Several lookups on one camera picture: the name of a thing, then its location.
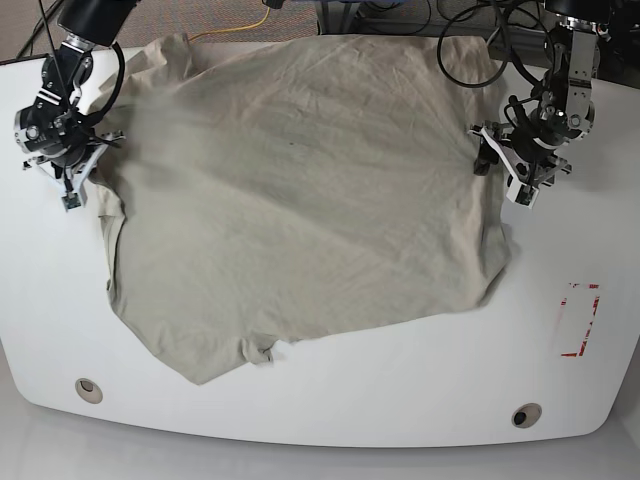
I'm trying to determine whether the yellow cable on floor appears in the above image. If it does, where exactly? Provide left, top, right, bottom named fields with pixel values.
left=187, top=4, right=274, bottom=44

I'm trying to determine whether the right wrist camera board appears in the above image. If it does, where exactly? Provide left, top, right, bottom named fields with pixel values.
left=61, top=186, right=87, bottom=212

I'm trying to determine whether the red tape rectangle marking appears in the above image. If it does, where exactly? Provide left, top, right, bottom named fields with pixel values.
left=553, top=283, right=601, bottom=358

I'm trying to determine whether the beige grey t-shirt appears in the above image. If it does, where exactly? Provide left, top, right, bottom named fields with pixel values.
left=91, top=35, right=509, bottom=385

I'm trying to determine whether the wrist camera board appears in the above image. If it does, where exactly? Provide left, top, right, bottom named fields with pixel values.
left=61, top=186, right=87, bottom=212
left=506, top=178, right=539, bottom=209

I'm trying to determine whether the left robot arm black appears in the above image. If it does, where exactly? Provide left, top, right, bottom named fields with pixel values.
left=471, top=1, right=610, bottom=194

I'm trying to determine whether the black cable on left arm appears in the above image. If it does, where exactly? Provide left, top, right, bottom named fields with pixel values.
left=437, top=0, right=551, bottom=94

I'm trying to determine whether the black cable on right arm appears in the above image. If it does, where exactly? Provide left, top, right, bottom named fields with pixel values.
left=37, top=0, right=126, bottom=151

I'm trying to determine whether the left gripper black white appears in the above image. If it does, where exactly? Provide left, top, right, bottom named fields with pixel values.
left=468, top=122, right=572, bottom=187

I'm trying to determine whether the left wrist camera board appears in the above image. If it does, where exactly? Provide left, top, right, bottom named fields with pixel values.
left=506, top=178, right=539, bottom=209

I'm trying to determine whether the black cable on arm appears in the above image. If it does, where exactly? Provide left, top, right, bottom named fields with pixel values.
left=437, top=0, right=551, bottom=94
left=37, top=0, right=126, bottom=151

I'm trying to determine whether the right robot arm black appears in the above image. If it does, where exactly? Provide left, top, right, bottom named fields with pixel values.
left=14, top=0, right=138, bottom=210

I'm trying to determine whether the left table cable grommet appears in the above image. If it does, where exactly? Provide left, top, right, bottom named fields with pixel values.
left=75, top=378, right=103, bottom=405

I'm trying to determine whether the table cable grommet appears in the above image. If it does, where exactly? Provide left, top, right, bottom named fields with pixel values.
left=75, top=378, right=103, bottom=405
left=511, top=403, right=542, bottom=429

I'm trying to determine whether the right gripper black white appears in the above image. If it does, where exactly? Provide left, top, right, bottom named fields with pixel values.
left=22, top=130, right=124, bottom=198

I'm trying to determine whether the right table cable grommet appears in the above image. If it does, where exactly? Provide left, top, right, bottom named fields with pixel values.
left=511, top=403, right=542, bottom=429

